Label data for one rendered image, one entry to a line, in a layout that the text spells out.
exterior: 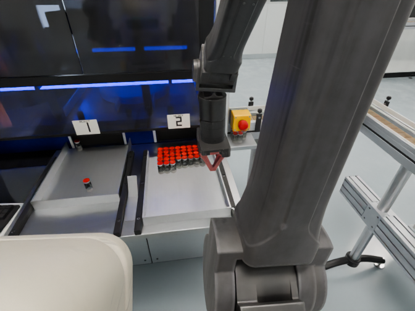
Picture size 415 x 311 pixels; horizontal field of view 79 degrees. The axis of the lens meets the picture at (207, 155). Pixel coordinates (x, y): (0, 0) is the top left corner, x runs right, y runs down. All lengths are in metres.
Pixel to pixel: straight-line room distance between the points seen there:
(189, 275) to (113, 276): 1.51
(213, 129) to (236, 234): 0.34
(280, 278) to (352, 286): 1.61
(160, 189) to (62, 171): 0.39
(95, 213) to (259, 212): 0.71
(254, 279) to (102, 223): 0.64
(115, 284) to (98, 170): 0.86
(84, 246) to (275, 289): 0.16
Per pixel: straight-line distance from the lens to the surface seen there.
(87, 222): 0.85
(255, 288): 0.24
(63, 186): 1.01
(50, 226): 0.89
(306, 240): 0.21
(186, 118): 0.97
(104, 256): 0.18
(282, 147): 0.16
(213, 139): 0.55
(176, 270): 1.70
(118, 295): 0.19
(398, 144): 1.30
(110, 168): 1.01
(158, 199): 0.84
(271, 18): 5.88
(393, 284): 1.98
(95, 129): 1.03
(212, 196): 0.84
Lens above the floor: 1.48
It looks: 36 degrees down
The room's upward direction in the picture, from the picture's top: straight up
